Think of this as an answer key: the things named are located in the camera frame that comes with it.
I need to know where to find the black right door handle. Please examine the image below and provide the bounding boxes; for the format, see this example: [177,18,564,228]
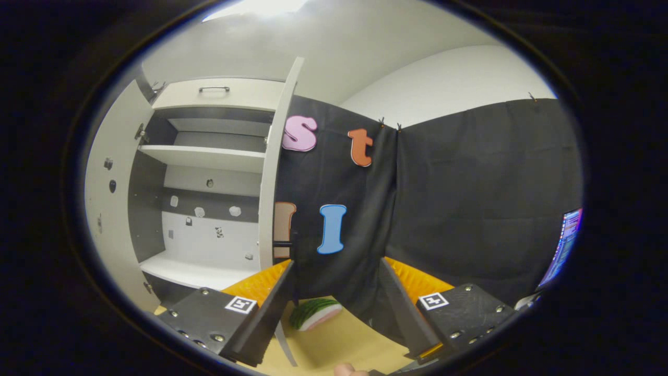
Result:
[272,230,299,306]

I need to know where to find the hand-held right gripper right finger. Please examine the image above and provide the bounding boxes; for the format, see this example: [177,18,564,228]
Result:
[378,257,517,365]

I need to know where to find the white and grey cabinet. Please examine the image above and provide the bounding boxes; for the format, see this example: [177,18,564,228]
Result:
[128,77,288,309]

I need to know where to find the black backdrop cloth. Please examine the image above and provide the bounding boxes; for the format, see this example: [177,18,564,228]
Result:
[272,96,584,340]

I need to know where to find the white cabinet shelf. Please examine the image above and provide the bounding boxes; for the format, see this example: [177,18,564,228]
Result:
[138,145,266,173]

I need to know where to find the open laptop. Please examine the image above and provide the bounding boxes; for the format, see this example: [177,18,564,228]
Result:
[514,207,583,310]

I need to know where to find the white cabinet door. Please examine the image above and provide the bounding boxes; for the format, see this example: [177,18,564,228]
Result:
[83,78,154,314]
[258,56,305,367]

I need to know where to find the toy watermelon slice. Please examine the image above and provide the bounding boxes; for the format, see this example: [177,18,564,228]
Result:
[290,298,343,332]

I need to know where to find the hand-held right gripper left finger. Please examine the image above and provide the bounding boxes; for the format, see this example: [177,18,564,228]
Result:
[157,260,295,368]

